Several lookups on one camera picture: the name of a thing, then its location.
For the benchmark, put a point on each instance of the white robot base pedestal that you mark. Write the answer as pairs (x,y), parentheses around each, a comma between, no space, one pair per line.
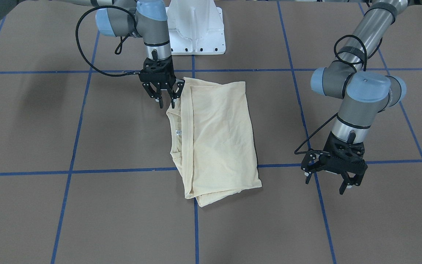
(196,27)

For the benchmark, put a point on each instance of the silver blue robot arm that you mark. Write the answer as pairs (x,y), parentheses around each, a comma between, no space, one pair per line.
(144,19)
(364,94)

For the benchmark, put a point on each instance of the cream long sleeve t-shirt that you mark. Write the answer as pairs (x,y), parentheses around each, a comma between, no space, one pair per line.
(212,142)

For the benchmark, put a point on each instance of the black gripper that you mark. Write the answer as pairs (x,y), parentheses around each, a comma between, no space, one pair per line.
(311,164)
(151,89)

